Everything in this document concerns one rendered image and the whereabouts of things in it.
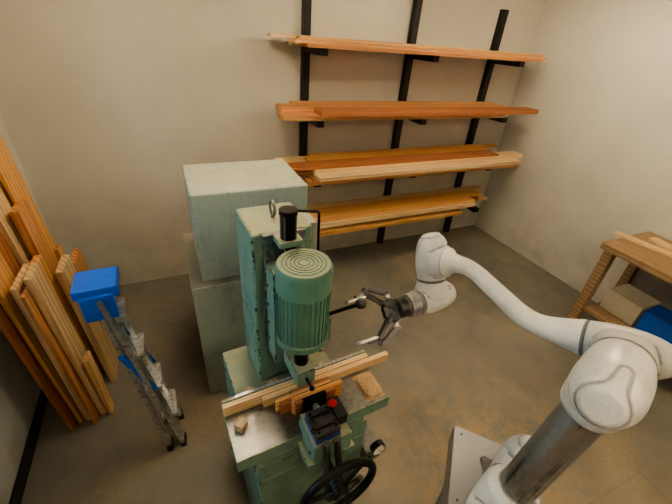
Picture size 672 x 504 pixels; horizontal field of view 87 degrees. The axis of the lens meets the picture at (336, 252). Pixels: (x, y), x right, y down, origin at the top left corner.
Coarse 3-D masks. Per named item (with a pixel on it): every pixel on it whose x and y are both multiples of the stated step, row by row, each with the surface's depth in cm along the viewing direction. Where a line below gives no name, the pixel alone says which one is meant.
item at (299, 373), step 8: (288, 360) 131; (288, 368) 133; (296, 368) 126; (304, 368) 126; (312, 368) 127; (296, 376) 125; (304, 376) 126; (312, 376) 128; (296, 384) 127; (304, 384) 128
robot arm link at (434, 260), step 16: (432, 240) 119; (416, 256) 124; (432, 256) 118; (448, 256) 117; (416, 272) 126; (432, 272) 120; (448, 272) 118; (464, 272) 114; (480, 272) 111; (480, 288) 112; (496, 288) 108; (496, 304) 109; (512, 304) 105; (512, 320) 107; (528, 320) 102; (544, 320) 100; (560, 320) 98; (576, 320) 96; (544, 336) 100; (560, 336) 96; (576, 336) 93; (576, 352) 94
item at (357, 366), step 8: (384, 352) 153; (360, 360) 148; (368, 360) 148; (376, 360) 150; (384, 360) 153; (344, 368) 144; (352, 368) 145; (360, 368) 148; (320, 376) 140; (328, 376) 140; (336, 376) 142; (344, 376) 145; (280, 392) 132; (288, 392) 133; (264, 400) 129; (272, 400) 131
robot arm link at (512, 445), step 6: (510, 438) 124; (516, 438) 121; (522, 438) 120; (528, 438) 120; (504, 444) 124; (510, 444) 121; (516, 444) 119; (522, 444) 118; (504, 450) 121; (510, 450) 119; (516, 450) 117; (498, 456) 121; (504, 456) 119; (510, 456) 118; (492, 462) 122; (498, 462) 119; (504, 462) 118
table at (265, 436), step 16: (368, 368) 150; (352, 384) 142; (352, 400) 136; (384, 400) 138; (240, 416) 127; (256, 416) 128; (272, 416) 128; (288, 416) 128; (352, 416) 133; (256, 432) 123; (272, 432) 123; (288, 432) 123; (240, 448) 118; (256, 448) 118; (272, 448) 119; (288, 448) 123; (304, 448) 122; (352, 448) 125; (240, 464) 115; (256, 464) 119; (320, 464) 120
